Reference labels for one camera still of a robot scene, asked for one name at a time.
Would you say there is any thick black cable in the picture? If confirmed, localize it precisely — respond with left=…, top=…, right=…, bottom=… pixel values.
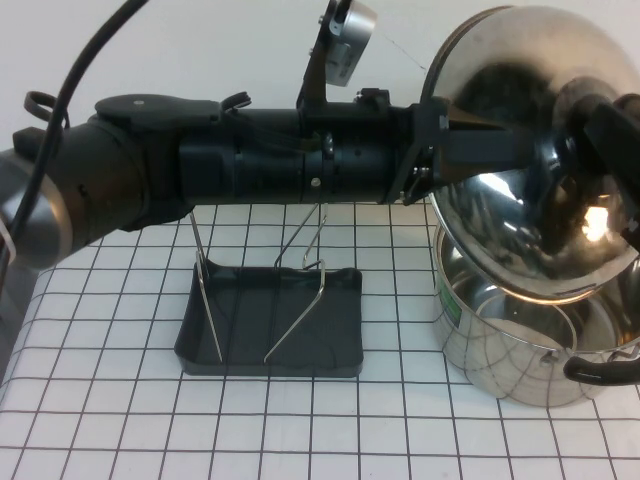
left=0, top=0, right=151, bottom=266

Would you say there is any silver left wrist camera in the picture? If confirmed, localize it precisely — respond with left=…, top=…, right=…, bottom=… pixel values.
left=298, top=0, right=377, bottom=109

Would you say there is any stainless steel pot lid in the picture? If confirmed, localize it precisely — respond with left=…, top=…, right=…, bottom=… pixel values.
left=419, top=4, right=640, bottom=307

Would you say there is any white black-grid tablecloth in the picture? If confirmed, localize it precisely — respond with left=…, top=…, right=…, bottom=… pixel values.
left=0, top=199, right=640, bottom=480

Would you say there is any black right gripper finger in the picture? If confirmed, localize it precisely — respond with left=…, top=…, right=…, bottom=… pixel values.
left=596, top=143, right=640, bottom=195
left=581, top=99, right=640, bottom=152

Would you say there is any thin black cable loop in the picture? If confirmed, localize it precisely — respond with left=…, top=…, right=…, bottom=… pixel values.
left=22, top=91, right=52, bottom=122

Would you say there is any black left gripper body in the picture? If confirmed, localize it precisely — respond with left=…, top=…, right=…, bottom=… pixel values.
left=324, top=88, right=450, bottom=207

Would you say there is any black lid rack with wires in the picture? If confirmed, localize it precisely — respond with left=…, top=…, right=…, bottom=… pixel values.
left=173, top=202, right=365, bottom=377

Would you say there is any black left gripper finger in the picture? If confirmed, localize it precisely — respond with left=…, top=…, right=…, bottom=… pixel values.
left=439, top=127, right=533, bottom=175

